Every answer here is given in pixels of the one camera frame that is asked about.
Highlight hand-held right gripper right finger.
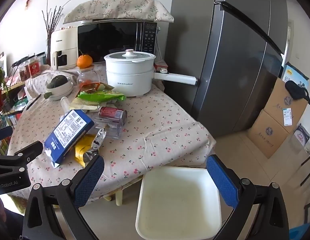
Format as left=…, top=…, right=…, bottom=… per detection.
left=206, top=154, right=289, bottom=240

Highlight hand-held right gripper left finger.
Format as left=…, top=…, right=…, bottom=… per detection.
left=21, top=155, right=105, bottom=240

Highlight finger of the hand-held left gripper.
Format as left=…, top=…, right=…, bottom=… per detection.
left=0, top=126, right=14, bottom=140
left=7, top=141, right=43, bottom=167

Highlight yellow foil wrapper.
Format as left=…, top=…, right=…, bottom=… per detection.
left=75, top=127, right=107, bottom=168

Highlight blue milk carton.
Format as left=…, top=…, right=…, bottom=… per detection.
left=43, top=109, right=95, bottom=169

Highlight white plastic bin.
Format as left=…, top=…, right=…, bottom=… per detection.
left=135, top=166, right=222, bottom=240

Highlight clear plastic bottle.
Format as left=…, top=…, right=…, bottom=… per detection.
left=95, top=116, right=125, bottom=139

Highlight red drink can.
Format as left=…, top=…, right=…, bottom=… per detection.
left=99, top=106, right=127, bottom=125

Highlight black pen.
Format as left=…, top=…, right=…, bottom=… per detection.
left=26, top=94, right=42, bottom=110

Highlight white tube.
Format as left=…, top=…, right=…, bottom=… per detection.
left=60, top=97, right=70, bottom=113

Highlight plain cardboard box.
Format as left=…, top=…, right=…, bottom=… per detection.
left=246, top=109, right=297, bottom=159

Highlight white bowl with dark lid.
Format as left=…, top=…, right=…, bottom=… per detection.
left=46, top=76, right=74, bottom=101

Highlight pale yellow wrapper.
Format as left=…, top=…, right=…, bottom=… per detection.
left=70, top=97, right=100, bottom=112

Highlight dark green squash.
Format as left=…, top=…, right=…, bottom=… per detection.
left=50, top=75, right=68, bottom=88

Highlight cherry print tablecloth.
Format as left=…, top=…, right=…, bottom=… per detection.
left=7, top=62, right=217, bottom=213

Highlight black chair legs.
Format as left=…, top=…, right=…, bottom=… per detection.
left=300, top=150, right=310, bottom=185

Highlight blue white printed bag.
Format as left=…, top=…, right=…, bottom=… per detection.
left=293, top=124, right=310, bottom=147

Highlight orange green snack packet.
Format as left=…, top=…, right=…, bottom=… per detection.
left=79, top=81, right=115, bottom=97

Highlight cardboard box with shipping label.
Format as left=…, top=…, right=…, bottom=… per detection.
left=264, top=77, right=308, bottom=134

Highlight glass jar wooden lid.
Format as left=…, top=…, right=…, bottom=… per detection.
left=76, top=66, right=100, bottom=87

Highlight orange fruit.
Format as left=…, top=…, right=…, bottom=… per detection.
left=77, top=54, right=93, bottom=69

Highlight cream countertop appliance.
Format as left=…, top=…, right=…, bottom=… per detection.
left=50, top=26, right=79, bottom=70

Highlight grey refrigerator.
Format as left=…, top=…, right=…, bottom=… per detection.
left=165, top=0, right=288, bottom=137

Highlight dried branches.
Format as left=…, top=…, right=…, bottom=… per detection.
left=42, top=0, right=70, bottom=39

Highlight blue printed box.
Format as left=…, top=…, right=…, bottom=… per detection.
left=281, top=61, right=309, bottom=88

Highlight small red box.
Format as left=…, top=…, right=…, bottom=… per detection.
left=154, top=60, right=169, bottom=74

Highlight glass pot lid white knob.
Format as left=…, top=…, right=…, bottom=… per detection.
left=106, top=49, right=155, bottom=60

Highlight black microwave oven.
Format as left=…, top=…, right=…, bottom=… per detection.
left=77, top=21, right=159, bottom=64

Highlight floral appliance cover cloth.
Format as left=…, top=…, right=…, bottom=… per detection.
left=63, top=0, right=175, bottom=25

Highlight white electric pot with handle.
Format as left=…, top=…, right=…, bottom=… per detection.
left=104, top=49, right=198, bottom=97

